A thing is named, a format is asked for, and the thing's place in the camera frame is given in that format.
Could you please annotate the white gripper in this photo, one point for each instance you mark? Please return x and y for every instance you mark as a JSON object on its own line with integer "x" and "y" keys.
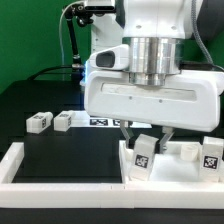
{"x": 188, "y": 100}

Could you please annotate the white square table top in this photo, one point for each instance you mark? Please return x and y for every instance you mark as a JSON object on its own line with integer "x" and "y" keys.
{"x": 179, "y": 163}

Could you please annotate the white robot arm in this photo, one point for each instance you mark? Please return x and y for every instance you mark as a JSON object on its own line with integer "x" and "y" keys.
{"x": 141, "y": 80}

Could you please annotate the paper sheet with tags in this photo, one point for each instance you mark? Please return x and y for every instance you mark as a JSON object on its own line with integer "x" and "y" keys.
{"x": 82, "y": 119}

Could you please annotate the white U-shaped obstacle fence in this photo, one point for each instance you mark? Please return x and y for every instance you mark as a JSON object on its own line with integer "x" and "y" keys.
{"x": 198, "y": 195}

